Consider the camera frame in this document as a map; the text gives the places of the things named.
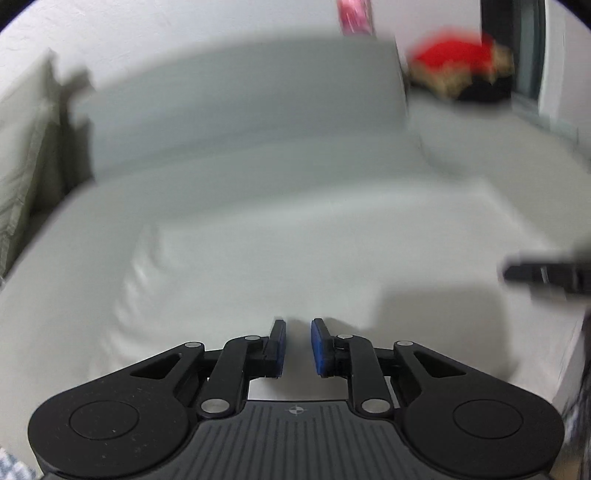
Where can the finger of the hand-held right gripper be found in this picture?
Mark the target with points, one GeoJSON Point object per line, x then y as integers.
{"type": "Point", "coordinates": [540, 276]}

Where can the light grey sofa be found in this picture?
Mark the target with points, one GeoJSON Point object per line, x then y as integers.
{"type": "Point", "coordinates": [231, 115]}

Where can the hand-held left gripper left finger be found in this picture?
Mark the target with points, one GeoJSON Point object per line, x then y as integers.
{"type": "Point", "coordinates": [278, 350]}

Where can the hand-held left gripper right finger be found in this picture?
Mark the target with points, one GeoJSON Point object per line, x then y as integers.
{"type": "Point", "coordinates": [318, 348]}

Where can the grey throw pillow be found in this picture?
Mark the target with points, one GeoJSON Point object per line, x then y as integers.
{"type": "Point", "coordinates": [23, 152]}

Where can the blue white patterned cloth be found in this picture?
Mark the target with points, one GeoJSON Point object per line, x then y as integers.
{"type": "Point", "coordinates": [14, 468]}

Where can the white T-shirt with gold script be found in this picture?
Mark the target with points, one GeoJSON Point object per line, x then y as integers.
{"type": "Point", "coordinates": [286, 258]}

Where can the pink object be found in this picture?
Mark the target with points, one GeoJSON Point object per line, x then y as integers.
{"type": "Point", "coordinates": [355, 16]}

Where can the dark window frame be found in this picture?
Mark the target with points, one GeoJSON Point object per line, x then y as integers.
{"type": "Point", "coordinates": [512, 41]}

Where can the red and brown plush toy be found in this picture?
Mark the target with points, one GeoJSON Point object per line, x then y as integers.
{"type": "Point", "coordinates": [455, 53]}

